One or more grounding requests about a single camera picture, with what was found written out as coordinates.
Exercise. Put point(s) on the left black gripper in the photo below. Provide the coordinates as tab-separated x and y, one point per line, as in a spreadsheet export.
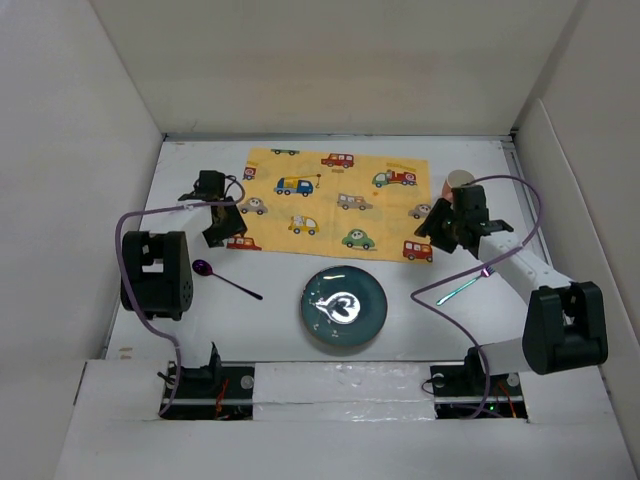
235	227

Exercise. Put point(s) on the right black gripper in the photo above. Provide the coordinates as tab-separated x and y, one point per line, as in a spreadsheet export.
431	226

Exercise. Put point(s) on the yellow car print cloth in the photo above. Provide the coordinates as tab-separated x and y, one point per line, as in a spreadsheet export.
336	204

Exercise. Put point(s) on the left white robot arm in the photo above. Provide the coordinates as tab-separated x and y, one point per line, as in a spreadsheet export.
156	273

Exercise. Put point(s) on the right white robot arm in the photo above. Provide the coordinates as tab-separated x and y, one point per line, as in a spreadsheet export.
565	325

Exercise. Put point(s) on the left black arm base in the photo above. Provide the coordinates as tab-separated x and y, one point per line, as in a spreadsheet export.
227	398

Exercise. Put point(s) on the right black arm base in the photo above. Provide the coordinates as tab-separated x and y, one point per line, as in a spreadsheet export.
458	389

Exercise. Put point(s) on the purple metallic spoon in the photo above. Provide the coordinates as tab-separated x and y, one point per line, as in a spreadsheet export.
205	269

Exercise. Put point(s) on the pink cup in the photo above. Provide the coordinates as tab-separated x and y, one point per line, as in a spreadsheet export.
454	179

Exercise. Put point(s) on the iridescent metallic fork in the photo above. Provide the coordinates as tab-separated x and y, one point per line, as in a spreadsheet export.
485	273

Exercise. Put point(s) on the dark teal plate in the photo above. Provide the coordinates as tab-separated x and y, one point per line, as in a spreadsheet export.
343	307

